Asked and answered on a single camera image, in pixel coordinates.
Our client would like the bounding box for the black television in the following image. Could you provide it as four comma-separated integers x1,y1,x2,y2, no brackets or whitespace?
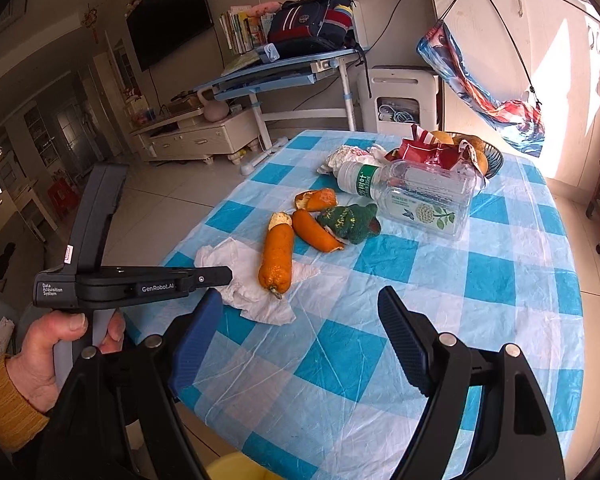
125,0,215,67

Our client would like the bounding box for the red knot ornament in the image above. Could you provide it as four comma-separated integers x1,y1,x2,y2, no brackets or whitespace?
82,4,101,43

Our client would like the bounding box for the black cord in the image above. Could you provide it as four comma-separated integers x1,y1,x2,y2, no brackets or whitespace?
442,0,538,106

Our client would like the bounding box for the person's left hand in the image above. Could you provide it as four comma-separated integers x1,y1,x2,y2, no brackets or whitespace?
6,311,127,413

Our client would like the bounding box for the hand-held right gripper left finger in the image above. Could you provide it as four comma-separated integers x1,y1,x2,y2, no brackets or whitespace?
30,287,224,480

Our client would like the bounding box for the blue study desk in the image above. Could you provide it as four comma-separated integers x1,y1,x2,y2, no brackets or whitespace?
212,45,371,176

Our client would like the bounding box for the clear plastic bottle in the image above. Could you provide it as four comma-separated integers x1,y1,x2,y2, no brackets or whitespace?
336,159,482,241

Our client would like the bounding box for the green knitted cloth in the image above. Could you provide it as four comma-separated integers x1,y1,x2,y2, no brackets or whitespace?
316,202,382,246

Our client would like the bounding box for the dark fruit bowl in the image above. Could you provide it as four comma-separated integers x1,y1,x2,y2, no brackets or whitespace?
450,132,504,181

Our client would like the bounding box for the white cabinet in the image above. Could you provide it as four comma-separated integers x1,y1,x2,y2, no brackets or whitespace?
420,0,600,186

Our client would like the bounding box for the white tissue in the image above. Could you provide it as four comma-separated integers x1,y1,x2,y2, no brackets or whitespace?
195,238,322,327

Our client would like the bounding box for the red stool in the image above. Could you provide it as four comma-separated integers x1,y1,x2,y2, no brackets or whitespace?
47,180,80,211

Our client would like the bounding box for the white side table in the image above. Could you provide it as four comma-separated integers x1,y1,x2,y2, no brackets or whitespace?
0,180,56,243

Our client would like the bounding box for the small orange peel piece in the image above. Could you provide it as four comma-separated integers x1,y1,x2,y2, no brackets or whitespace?
294,188,340,212

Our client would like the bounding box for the dark blue backpack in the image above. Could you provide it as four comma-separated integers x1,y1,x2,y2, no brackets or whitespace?
266,0,363,53

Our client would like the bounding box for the brown round fruit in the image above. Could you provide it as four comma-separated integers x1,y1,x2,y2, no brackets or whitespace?
452,134,486,152

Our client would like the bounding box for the curved orange peel piece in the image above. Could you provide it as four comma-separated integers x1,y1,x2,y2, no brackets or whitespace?
292,209,346,253

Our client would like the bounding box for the person's left forearm yellow sleeve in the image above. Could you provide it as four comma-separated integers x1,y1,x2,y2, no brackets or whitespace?
0,355,50,456

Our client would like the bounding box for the blue checked plastic tablecloth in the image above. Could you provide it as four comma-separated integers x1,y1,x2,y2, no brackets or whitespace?
107,129,585,480

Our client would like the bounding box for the pink kettlebell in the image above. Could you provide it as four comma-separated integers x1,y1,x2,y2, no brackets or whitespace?
196,87,230,122

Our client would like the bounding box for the small white crumpled wrapper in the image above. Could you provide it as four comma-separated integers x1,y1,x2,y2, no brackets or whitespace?
367,142,398,166

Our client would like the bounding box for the colourful hanging bag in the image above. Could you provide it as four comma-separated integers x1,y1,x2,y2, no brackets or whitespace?
416,20,546,153

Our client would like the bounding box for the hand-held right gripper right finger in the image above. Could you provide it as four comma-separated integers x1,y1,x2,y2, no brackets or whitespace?
377,285,567,480

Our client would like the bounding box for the cream television cabinet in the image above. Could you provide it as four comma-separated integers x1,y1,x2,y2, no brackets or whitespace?
130,107,261,166

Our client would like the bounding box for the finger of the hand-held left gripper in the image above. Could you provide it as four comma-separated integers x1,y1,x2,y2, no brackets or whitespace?
130,266,232,298

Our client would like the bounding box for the white plastic bag red print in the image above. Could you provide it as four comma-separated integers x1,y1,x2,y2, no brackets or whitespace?
316,144,376,175

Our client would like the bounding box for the long orange peel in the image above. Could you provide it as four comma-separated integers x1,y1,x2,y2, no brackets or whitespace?
258,211,294,302

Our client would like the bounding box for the red snack wrapper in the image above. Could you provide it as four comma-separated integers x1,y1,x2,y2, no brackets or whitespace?
397,127,473,171

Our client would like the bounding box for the row of books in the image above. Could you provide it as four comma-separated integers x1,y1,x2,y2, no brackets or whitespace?
218,6,276,56

